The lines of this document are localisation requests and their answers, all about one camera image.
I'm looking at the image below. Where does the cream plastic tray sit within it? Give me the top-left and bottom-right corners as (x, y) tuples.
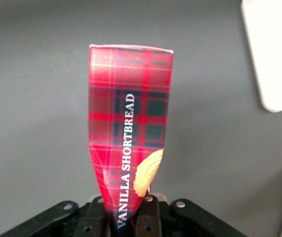
(240, 0), (282, 113)

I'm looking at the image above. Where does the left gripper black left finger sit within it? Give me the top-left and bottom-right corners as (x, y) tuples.
(0, 196), (112, 237)

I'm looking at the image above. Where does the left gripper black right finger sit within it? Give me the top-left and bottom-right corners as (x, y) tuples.
(132, 194), (248, 237)

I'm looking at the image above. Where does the red tartan shortbread cookie box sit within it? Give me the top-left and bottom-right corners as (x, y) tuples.
(88, 44), (174, 232)

